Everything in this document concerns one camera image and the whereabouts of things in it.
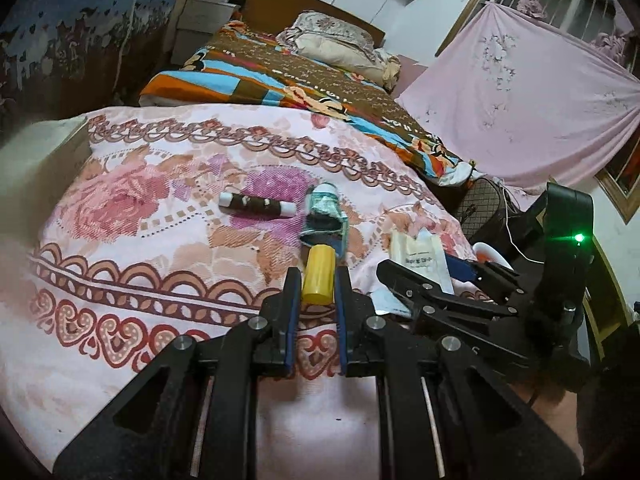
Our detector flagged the white plastic bag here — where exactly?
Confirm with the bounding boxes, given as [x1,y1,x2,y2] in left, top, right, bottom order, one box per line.
[389,229,455,296]

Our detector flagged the wooden bed headboard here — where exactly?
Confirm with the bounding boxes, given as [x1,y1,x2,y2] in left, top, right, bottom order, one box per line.
[242,0,386,46]

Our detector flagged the colourful printed blanket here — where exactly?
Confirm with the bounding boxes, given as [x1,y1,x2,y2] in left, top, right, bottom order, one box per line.
[139,22,473,188]

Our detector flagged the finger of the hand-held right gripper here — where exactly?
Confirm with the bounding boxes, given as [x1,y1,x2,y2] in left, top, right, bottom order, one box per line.
[376,258,531,361]
[444,254,526,303]

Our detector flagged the brown patterned bag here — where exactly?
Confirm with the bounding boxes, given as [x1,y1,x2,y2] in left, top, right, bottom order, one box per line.
[455,177,513,246]

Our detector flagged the white nightstand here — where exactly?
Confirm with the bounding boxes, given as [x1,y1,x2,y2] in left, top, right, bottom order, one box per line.
[172,0,241,66]

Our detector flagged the yellow plastic cylinder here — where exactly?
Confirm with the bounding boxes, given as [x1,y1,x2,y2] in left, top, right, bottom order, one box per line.
[301,244,335,306]

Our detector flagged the wooden desk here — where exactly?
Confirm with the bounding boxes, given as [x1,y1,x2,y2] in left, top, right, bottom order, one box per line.
[582,245,630,341]

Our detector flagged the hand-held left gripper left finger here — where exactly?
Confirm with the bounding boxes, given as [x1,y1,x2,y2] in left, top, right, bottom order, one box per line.
[52,267,303,480]

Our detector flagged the brown and white roll wrapper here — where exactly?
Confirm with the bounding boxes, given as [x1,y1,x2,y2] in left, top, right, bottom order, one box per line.
[218,191,294,218]

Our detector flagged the white cable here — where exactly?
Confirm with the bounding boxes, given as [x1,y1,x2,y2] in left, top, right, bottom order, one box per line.
[500,185,531,261]

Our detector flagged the blue fabric wardrobe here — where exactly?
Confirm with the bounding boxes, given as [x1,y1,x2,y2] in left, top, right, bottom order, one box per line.
[0,0,191,126]

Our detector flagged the yellowish crumpled cloth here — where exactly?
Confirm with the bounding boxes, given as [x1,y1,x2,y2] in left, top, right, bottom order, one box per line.
[382,55,402,86]

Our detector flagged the pink hanging sheet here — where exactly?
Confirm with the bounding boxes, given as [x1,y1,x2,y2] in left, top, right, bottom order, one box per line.
[397,2,640,191]

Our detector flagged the floral pillow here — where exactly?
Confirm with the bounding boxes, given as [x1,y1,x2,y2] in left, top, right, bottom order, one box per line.
[277,12,376,53]

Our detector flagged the crushed teal plastic packaging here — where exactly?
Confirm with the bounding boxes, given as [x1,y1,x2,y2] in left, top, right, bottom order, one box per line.
[299,183,351,263]

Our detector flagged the cream pillow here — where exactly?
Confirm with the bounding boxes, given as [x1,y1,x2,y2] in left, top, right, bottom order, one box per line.
[295,35,388,73]

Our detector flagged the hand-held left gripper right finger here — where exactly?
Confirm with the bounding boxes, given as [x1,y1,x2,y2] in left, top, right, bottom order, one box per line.
[336,266,571,480]

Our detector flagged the pink floral quilt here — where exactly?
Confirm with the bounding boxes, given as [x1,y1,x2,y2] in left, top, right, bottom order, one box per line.
[0,102,481,480]

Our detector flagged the pale blue wrapper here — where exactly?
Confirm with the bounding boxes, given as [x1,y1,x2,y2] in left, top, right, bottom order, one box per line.
[371,288,417,318]

